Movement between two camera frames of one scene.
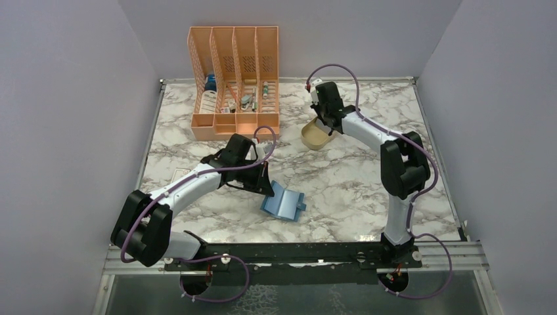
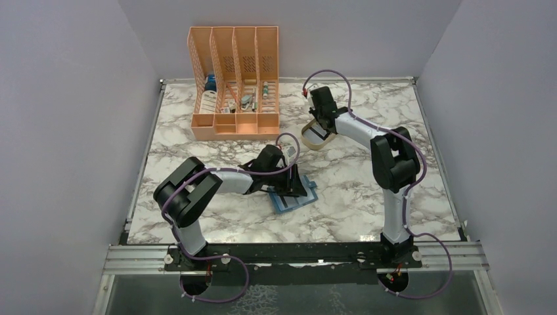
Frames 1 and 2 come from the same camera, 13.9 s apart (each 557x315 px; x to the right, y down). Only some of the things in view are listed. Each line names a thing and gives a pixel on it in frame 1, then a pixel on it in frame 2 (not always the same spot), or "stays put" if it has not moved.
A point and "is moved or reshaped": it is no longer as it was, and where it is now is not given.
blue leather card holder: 286,204 is moved or reshaped
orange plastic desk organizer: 234,79 stays put
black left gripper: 262,183 to 292,185
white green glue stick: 265,90 stays put
